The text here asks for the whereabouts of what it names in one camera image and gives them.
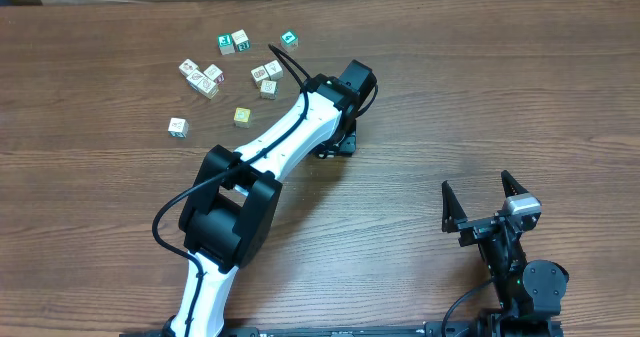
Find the yellow wooden block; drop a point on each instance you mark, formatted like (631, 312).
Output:
(208, 87)
(242, 117)

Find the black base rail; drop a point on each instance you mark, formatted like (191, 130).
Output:
(429, 329)

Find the wooden block green picture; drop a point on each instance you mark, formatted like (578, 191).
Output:
(268, 89)

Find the wooden block squirrel picture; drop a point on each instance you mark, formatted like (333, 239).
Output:
(187, 67)

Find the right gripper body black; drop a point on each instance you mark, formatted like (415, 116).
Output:
(476, 229)

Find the wooden block brown picture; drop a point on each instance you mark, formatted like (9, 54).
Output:
(259, 75)

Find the green top wooden block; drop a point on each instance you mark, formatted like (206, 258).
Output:
(225, 44)

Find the wooden block ball picture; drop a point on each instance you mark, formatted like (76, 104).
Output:
(194, 78)

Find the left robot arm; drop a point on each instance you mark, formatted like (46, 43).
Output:
(230, 208)

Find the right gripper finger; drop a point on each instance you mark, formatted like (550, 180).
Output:
(510, 185)
(453, 213)

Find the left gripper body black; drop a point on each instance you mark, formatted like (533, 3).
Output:
(344, 140)

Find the wooden block teal side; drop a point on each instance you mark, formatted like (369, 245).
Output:
(178, 127)

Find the wooden block red side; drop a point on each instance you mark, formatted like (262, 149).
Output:
(214, 73)

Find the wooden block triangle picture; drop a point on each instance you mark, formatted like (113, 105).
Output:
(274, 70)

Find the green number four block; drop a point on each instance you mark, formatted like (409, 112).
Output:
(289, 41)

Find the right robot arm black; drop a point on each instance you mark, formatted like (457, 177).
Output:
(529, 292)

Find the yellow top wooden block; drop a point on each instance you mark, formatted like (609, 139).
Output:
(242, 117)

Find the wooden block green side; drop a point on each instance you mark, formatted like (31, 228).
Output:
(241, 40)

